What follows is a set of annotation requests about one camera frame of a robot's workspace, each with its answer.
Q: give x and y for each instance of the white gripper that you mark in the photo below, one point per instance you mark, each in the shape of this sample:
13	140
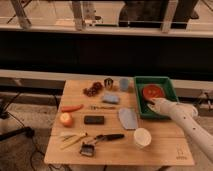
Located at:
158	105

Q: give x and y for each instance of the red bowl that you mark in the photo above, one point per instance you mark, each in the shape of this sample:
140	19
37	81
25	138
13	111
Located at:
152	91

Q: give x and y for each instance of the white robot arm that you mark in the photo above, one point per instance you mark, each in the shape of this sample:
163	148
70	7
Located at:
183	115

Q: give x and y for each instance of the green plastic tray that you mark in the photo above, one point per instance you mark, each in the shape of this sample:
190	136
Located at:
162	81

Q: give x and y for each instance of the blue-grey cloth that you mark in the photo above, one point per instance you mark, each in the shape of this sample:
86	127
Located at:
128	118

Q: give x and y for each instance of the blue cup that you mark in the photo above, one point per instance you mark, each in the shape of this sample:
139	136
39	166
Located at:
124	84

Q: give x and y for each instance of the small blue sponge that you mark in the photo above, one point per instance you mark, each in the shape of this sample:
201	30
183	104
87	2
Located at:
110	98

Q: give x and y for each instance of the small metal cup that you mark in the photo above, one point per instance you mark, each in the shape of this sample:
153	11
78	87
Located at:
108	83

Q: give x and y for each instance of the wooden table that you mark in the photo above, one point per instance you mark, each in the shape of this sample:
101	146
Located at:
168	146

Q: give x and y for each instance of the black rectangular block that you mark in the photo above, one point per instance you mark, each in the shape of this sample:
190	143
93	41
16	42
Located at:
95	120

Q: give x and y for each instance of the orange carrot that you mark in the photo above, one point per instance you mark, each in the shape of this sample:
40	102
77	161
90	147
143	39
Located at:
71	108

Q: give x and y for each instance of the red-yellow apple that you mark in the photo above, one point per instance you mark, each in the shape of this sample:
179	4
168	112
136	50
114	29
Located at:
66	119

